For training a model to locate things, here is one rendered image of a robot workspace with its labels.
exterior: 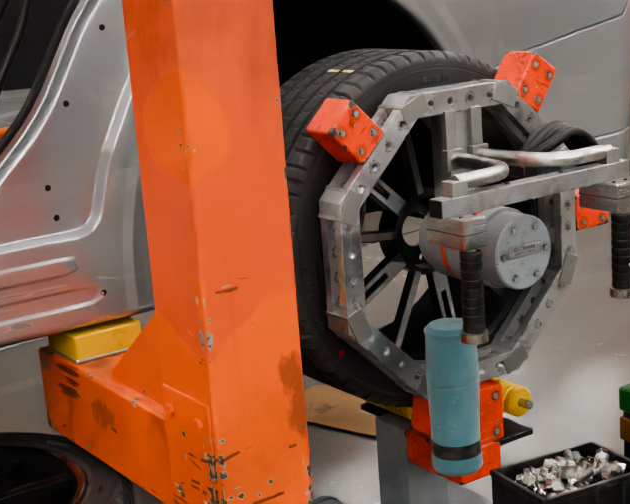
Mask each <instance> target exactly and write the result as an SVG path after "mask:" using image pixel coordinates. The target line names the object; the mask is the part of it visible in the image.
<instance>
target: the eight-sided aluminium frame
mask: <svg viewBox="0 0 630 504"><path fill-rule="evenodd" d="M517 94H518V89H516V88H514V87H513V86H512V84H511V83H510V82H509V81H508V80H495V79H482V80H472V81H469V82H463V83H456V84H450V85H443V86H437V87H431V88H424V89H418V90H411V91H399V92H397V93H392V94H388V95H387V96H386V98H385V99H384V101H383V102H382V104H380V105H379V106H378V110H377V112H376V113H375V115H374V116H373V118H372V119H371V120H372V121H373V122H374V123H375V124H376V125H377V126H378V127H379V128H380V129H381V130H382V131H383V132H384V133H383V136H382V137H381V139H380V140H379V142H378V143H377V145H376V146H375V148H374V149H373V151H372V153H371V154H370V156H369V157H368V159H367V160H366V162H365V163H364V164H363V165H358V164H352V163H345V162H343V164H342V165H341V167H340V168H339V170H338V171H337V173H336V175H335V176H334V178H333V179H332V181H331V182H330V184H329V185H326V187H325V191H324V193H323V195H322V196H321V198H320V199H319V209H320V211H319V215H318V217H319V218H320V222H321V236H322V249H323V262H324V276H325V289H326V302H327V311H325V312H326V314H327V317H328V327H329V329H330V330H332V331H333V332H334V333H335V334H336V336H337V337H338V338H341V339H343V340H344V341H345V342H346V343H347V344H349V345H350V346H351V347H352V348H354V349H355V350H356V351H357V352H358V353H360V354H361V355H362V356H363V357H364V358H366V359H367V360H368V361H369V362H371V363H372V364H373V365H374V366H375V367H377V368H378V369H379V370H380V371H381V372H383V373H384V374H385V375H386V376H387V377H389V378H390V379H391V380H392V381H394V382H395V385H397V386H400V387H401V388H402V389H403V390H404V391H406V392H408V393H411V394H413V395H416V396H419V397H421V398H424V399H428V394H427V383H426V365H423V366H420V365H419V364H417V363H416V362H415V361H414V360H413V359H412V358H410V357H409V356H408V355H407V354H406V353H405V352H403V351H402V350H401V349H400V348H399V347H398V346H396V345H395V344H394V343H393V342H392V341H390V340H389V339H388V338H387V337H386V336H385V335H383V334H382V333H381V332H380V331H379V330H378V329H376V328H375V327H374V326H373V325H372V324H371V323H369V322H368V321H367V318H366V304H365V289H364V274H363V259H362V245H361V230H360V215H359V211H360V208H361V206H362V205H363V203H364V202H365V200H366V198H367V197H368V195H369V194H370V192H371V191H372V189H373V188H374V186H375V184H376V183H377V181H378V180H379V178H380V177H381V175H382V174H383V172H384V170H385V169H386V167H387V166H388V164H389V163H390V161H391V159H392V158H393V156H394V155H395V153H396V152H397V150H398V149H399V147H400V145H401V144H402V142H403V141H404V139H405V138H406V136H407V135H408V133H409V131H410V130H411V128H412V127H413V125H414V124H415V122H416V120H417V119H418V118H422V117H428V116H434V115H439V114H443V112H444V111H450V110H456V112H457V111H463V110H468V109H469V107H473V106H481V107H485V108H486V109H487V110H488V112H489V113H490V114H491V115H492V116H493V117H494V118H495V119H496V120H497V121H498V122H499V124H500V125H501V126H502V127H503V128H504V129H505V130H506V131H507V132H508V133H509V134H510V136H511V137H512V138H513V139H514V140H515V141H516V142H517V143H518V144H519V145H520V147H522V146H523V144H524V143H525V141H526V139H527V138H528V136H529V135H530V134H531V132H532V131H533V130H534V129H535V128H536V127H537V126H538V125H540V124H542V123H545V122H544V121H543V120H542V118H541V117H540V116H539V115H538V114H537V113H536V112H535V111H534V109H533V108H532V107H531V106H530V105H529V104H528V103H527V102H526V101H524V100H523V99H522V98H520V97H519V96H518V95H517ZM538 218H539V219H540V220H541V221H542V222H543V223H544V224H545V226H546V228H547V230H548V232H549V235H550V241H551V253H550V259H549V262H548V265H547V267H546V270H545V271H544V273H543V275H542V276H541V278H540V279H539V280H538V281H537V282H536V283H535V284H533V285H532V286H530V287H529V288H526V289H523V291H522V292H521V294H520V296H519V297H518V299H517V301H516V302H515V304H514V306H513V307H512V309H511V311H510V313H509V314H508V316H507V318H506V319H505V321H504V323H503V324H502V326H501V328H500V329H499V331H498V333H497V334H496V336H495V338H494V339H493V341H492V343H491V344H490V345H487V346H484V347H481V348H478V349H477V353H478V364H479V382H482V381H485V380H488V379H491V378H494V377H497V376H500V375H503V374H510V373H511V372H512V371H515V370H518V369H520V367H521V365H522V363H523V362H524V361H525V360H526V359H527V358H528V353H529V352H530V350H531V348H532V346H533V345H534V343H535V341H536V340H537V338H538V336H539V335H540V333H541V331H542V329H543V328H544V326H545V324H546V323H547V321H548V319H549V318H550V316H551V314H552V312H553V311H554V309H555V307H556V306H557V304H558V302H559V300H560V299H561V297H562V295H563V294H564V292H565V290H566V289H567V287H568V285H569V284H572V280H573V277H574V275H575V273H576V272H577V260H578V256H577V254H576V217H575V189H574V190H569V191H565V192H561V193H556V194H552V195H548V196H543V197H539V198H538ZM349 254H350V255H349Z"/></svg>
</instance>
